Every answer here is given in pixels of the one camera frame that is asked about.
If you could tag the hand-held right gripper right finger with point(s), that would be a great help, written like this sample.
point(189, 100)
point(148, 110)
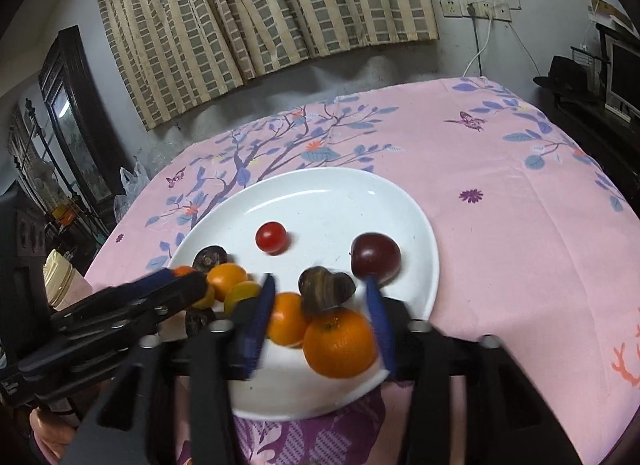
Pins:
point(377, 317)

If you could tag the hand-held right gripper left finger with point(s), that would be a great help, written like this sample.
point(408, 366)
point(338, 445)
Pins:
point(260, 317)

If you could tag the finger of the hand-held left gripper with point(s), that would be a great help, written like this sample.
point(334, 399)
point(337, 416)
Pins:
point(150, 279)
point(185, 290)

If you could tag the small orange citrus fruit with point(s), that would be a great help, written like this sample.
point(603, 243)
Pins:
point(183, 271)
point(287, 319)
point(227, 280)

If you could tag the yellow-green citrus fruit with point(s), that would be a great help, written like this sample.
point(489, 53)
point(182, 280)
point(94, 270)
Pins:
point(241, 297)

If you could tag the dark round water chestnut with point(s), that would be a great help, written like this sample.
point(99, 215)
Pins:
point(199, 320)
point(210, 258)

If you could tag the large orange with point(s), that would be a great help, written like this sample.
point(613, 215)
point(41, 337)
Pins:
point(340, 342)

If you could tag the dark heart-shaped water chestnut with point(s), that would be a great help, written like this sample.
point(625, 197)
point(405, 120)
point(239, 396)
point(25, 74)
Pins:
point(325, 290)

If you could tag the dark purple plum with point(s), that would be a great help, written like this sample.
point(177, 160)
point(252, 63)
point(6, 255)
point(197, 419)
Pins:
point(376, 256)

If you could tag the red cherry tomato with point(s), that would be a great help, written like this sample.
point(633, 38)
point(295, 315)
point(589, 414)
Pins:
point(270, 237)

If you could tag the white oval plate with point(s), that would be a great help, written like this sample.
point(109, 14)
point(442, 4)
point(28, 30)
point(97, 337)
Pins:
point(320, 210)

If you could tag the person's left hand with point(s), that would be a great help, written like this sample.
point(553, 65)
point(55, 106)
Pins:
point(50, 432)

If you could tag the beige-lidded plastic jar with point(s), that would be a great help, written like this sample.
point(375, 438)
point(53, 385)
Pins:
point(60, 277)

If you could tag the clear plastic bag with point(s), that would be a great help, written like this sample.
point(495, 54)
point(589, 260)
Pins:
point(131, 185)

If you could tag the orange box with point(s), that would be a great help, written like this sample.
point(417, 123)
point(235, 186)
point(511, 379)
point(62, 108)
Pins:
point(67, 215)

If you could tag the standing fan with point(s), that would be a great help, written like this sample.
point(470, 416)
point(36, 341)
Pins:
point(41, 179)

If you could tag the pink deer-print tablecloth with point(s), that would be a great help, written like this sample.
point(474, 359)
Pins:
point(500, 220)

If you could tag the dark wooden framed cabinet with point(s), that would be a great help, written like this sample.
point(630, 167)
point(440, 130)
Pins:
point(75, 125)

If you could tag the beige checked curtain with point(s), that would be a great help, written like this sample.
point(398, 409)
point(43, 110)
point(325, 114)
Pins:
point(260, 10)

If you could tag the black desk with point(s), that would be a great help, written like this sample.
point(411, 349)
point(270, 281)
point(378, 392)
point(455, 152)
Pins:
point(605, 130)

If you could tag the black hat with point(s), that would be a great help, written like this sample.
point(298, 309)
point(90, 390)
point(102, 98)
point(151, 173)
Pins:
point(567, 77)

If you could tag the computer monitor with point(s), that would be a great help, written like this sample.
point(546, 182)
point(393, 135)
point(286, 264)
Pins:
point(625, 75)

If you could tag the white wall socket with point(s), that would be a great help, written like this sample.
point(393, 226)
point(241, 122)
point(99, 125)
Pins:
point(451, 6)

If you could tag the white wall socket strip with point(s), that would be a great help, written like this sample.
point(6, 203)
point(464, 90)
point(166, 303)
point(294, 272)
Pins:
point(492, 10)

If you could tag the wooden wall shelf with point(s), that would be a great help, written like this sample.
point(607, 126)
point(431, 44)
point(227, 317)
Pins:
point(610, 11)

